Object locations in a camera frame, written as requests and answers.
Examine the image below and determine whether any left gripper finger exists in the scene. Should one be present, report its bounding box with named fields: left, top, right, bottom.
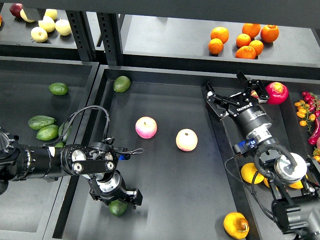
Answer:
left=89, top=189, right=110, bottom=206
left=119, top=188, right=143, bottom=210

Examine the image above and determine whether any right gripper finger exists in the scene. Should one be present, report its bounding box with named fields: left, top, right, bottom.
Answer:
left=236, top=70, right=270, bottom=104
left=204, top=82, right=247, bottom=122

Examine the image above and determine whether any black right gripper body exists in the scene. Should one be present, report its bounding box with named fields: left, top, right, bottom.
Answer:
left=227, top=102, right=272, bottom=140

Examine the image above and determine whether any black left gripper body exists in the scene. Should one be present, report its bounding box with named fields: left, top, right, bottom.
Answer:
left=88, top=170, right=126, bottom=202

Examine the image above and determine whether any yellow pear with brown stem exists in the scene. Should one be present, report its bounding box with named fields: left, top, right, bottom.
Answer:
left=223, top=212, right=250, bottom=240

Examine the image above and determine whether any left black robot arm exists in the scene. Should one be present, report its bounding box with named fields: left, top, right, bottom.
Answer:
left=0, top=124, right=144, bottom=208

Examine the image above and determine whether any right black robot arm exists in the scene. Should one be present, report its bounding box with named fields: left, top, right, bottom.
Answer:
left=203, top=71, right=320, bottom=240

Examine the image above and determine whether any green avocado near tray edge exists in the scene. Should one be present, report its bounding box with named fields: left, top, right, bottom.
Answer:
left=54, top=141, right=65, bottom=148

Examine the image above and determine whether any dark avocado upright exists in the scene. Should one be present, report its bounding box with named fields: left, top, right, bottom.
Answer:
left=58, top=121, right=72, bottom=143

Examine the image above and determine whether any light green avocado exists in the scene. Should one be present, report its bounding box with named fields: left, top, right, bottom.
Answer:
left=36, top=124, right=59, bottom=141

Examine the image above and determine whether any dark green avocado long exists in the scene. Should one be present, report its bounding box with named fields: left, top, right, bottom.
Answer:
left=27, top=115, right=56, bottom=130

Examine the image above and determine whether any green avocado in middle tray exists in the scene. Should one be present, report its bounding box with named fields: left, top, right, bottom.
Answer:
left=113, top=75, right=131, bottom=93

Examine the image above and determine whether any green avocado top left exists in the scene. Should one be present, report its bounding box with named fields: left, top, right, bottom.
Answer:
left=48, top=82, right=69, bottom=96

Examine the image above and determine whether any pale yellow pear right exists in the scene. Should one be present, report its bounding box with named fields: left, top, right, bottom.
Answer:
left=55, top=19, right=72, bottom=36

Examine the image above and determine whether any pale yellow pear front left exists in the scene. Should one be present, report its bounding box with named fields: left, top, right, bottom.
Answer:
left=30, top=27, right=48, bottom=43

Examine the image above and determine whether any pale yellow pear middle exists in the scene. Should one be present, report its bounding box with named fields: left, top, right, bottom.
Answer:
left=38, top=16, right=56, bottom=33

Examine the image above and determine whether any pale yellow pear back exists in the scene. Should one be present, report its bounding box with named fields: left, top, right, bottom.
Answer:
left=44, top=8, right=58, bottom=21

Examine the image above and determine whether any pale yellow pear behind tag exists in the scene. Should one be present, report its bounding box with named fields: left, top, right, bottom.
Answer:
left=20, top=9, right=35, bottom=23

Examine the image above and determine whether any black right tray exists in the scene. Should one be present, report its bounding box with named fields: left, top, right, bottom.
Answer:
left=200, top=76, right=320, bottom=240

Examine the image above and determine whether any black tray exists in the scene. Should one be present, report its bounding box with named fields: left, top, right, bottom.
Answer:
left=0, top=56, right=99, bottom=240
left=43, top=64, right=262, bottom=240
left=200, top=76, right=320, bottom=240

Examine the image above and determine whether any bright red apple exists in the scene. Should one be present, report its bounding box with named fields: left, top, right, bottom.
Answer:
left=265, top=82, right=289, bottom=105

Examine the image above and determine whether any orange front bottom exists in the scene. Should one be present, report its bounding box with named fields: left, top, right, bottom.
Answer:
left=235, top=45, right=256, bottom=59

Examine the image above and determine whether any orange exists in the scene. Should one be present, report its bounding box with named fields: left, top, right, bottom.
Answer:
left=210, top=26, right=229, bottom=44
left=208, top=38, right=224, bottom=55
left=235, top=45, right=256, bottom=59
left=260, top=25, right=280, bottom=43
left=242, top=23, right=261, bottom=39

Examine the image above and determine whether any orange right small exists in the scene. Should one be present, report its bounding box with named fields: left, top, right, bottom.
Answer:
left=249, top=40, right=264, bottom=56

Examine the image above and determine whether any orange small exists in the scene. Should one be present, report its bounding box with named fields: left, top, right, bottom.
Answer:
left=235, top=33, right=251, bottom=48
left=249, top=40, right=264, bottom=56

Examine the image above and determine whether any orange centre small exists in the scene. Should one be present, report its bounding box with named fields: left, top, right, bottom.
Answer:
left=235, top=33, right=251, bottom=48

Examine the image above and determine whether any pale yellow pink apple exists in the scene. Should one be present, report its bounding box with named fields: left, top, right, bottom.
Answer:
left=175, top=128, right=198, bottom=152

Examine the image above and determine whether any black middle tray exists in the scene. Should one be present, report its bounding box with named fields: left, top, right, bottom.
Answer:
left=43, top=64, right=262, bottom=240

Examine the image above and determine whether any orange lower left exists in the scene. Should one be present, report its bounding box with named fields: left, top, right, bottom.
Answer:
left=208, top=38, right=224, bottom=55

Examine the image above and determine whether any orange top right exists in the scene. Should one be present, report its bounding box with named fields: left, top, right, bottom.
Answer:
left=260, top=25, right=280, bottom=43

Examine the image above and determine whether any orange top middle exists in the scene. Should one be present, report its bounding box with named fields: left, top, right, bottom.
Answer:
left=242, top=23, right=261, bottom=39

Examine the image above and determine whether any cherry tomato vine bunch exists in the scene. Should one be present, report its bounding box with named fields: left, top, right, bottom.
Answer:
left=294, top=91, right=320, bottom=127

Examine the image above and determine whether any red chili pepper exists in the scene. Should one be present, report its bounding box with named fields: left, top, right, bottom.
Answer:
left=308, top=118, right=320, bottom=146

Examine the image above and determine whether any orange top left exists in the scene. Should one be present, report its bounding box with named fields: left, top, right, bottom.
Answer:
left=210, top=26, right=229, bottom=44

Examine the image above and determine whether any pink red apple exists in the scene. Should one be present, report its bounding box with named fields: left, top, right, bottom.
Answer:
left=135, top=116, right=158, bottom=139

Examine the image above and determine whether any black tray divider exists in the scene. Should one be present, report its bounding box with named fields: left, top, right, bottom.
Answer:
left=201, top=82, right=261, bottom=240

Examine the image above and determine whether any black left tray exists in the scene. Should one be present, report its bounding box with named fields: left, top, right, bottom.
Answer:
left=0, top=56, right=99, bottom=240

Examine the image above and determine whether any dark red apple on shelf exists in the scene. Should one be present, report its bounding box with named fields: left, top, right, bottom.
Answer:
left=9, top=3, right=23, bottom=18

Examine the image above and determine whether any black shelf upright post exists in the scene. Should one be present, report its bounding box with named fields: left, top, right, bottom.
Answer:
left=65, top=10, right=124, bottom=66

